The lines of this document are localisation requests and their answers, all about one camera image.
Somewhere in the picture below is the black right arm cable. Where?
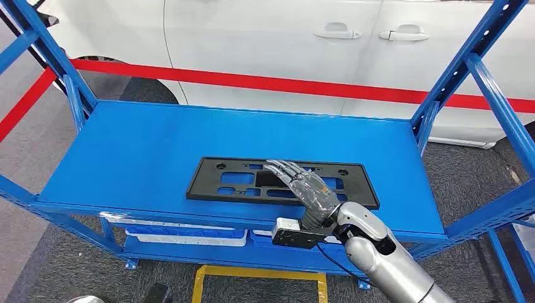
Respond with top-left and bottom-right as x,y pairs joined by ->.
315,244 -> 377,289

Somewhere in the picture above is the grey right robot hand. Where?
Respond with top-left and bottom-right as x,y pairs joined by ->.
263,159 -> 342,215

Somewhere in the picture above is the black plastic plate bracket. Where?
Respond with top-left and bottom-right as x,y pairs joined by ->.
185,157 -> 381,211

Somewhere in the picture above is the blue metal shelf rack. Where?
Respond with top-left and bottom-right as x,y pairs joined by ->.
0,0 -> 535,292

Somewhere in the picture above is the yellow floor tape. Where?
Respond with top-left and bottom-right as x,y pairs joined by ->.
191,264 -> 329,303

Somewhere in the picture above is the red barrier belt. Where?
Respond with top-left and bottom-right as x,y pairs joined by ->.
0,68 -> 58,143
70,58 -> 535,114

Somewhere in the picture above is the white car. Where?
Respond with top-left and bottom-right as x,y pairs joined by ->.
39,0 -> 535,149

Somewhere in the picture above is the black robot foot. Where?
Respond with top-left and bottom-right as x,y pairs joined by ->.
144,283 -> 172,303

